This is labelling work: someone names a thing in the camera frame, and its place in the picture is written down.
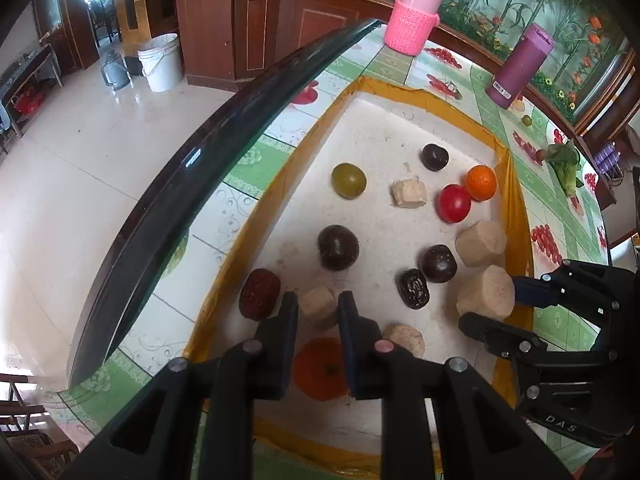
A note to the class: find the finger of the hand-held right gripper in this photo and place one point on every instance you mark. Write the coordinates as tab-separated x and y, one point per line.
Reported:
532	291
500	337

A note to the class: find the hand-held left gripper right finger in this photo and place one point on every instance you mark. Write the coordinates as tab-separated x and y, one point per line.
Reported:
347	350

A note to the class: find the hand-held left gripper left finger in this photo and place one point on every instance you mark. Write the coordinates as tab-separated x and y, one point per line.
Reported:
290	340

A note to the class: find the orange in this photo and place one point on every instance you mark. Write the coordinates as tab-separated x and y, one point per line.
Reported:
320	370
481	182

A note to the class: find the beige food cube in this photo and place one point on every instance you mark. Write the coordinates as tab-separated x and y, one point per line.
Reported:
318	307

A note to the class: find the beige cylindrical food block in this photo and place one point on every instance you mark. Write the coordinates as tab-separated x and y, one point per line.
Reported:
485	292
481	243

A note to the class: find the red jujube date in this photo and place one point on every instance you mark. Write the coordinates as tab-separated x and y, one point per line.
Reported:
257	294

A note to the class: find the beige food chunk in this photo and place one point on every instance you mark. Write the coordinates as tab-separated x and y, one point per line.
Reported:
409	191
405	341

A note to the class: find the dark wrinkled date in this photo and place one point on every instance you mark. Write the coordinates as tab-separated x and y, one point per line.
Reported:
414	288

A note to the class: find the dark purple round fruit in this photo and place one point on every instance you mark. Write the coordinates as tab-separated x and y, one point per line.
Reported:
434	156
438	263
338	248

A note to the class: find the green round fruit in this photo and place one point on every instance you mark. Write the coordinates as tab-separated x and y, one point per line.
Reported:
349	180

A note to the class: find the yellow rimmed white tray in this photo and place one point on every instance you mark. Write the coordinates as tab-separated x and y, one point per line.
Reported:
380	125

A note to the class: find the red tomato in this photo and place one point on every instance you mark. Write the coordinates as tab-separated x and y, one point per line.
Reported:
453	203

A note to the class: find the green leafy vegetable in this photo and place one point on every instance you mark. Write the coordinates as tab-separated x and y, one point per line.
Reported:
565	165

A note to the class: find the purple striped stack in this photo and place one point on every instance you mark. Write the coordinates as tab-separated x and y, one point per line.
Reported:
607	159

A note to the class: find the green fruit print tablecloth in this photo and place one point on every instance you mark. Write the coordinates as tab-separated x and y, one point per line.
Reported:
240	170

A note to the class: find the purple bottle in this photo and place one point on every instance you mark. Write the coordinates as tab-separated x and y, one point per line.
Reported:
520	65

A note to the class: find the wooden chair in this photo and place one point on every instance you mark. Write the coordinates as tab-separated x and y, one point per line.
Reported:
30	425

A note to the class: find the pink knitted sleeve bottle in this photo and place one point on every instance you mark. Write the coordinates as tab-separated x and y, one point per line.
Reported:
410	20

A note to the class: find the white plastic bucket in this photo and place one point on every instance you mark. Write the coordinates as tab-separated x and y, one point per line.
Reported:
161	65

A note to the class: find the brown wooden cabinet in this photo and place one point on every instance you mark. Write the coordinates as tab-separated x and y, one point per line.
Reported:
260	30

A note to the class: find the grey metal kettle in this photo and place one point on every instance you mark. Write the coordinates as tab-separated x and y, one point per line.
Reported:
116	72

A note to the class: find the red bag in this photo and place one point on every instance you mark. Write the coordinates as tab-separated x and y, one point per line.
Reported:
30	101

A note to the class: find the low bench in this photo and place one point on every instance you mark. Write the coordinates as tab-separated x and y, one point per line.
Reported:
30	67

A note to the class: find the flower landscape wall mural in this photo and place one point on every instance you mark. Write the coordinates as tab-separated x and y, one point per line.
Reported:
500	0

